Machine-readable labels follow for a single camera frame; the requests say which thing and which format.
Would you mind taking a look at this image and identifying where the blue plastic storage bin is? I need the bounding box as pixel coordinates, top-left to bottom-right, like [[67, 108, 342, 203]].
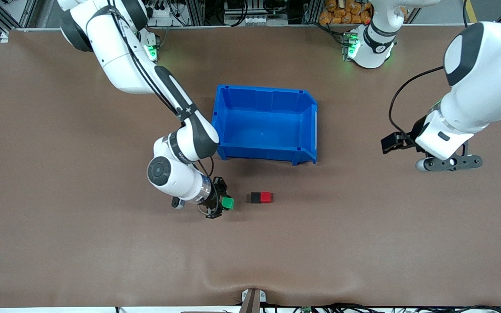
[[208, 84, 318, 166]]

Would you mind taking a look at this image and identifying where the grey camera stand bracket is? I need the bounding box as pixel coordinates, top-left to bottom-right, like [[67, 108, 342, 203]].
[[240, 288, 267, 313]]

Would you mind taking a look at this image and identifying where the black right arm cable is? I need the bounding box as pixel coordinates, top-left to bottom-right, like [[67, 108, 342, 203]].
[[106, 0, 192, 123]]

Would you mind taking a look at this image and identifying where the white power strip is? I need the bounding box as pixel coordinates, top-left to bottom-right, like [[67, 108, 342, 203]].
[[146, 3, 176, 20]]

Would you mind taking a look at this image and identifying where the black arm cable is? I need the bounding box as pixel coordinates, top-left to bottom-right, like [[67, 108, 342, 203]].
[[388, 65, 445, 136], [106, 0, 192, 123]]

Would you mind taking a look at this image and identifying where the orange snack bag pile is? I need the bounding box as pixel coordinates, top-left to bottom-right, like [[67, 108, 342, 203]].
[[318, 0, 372, 25]]

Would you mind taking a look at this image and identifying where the grey metal machine block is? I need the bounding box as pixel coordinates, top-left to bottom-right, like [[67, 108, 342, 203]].
[[223, 0, 289, 26]]

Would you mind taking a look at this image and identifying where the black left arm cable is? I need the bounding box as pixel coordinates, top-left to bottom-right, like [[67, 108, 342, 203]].
[[388, 65, 445, 136]]

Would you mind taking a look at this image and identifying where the wrinkled table cover mat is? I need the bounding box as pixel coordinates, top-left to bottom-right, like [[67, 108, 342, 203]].
[[0, 25, 501, 308]]

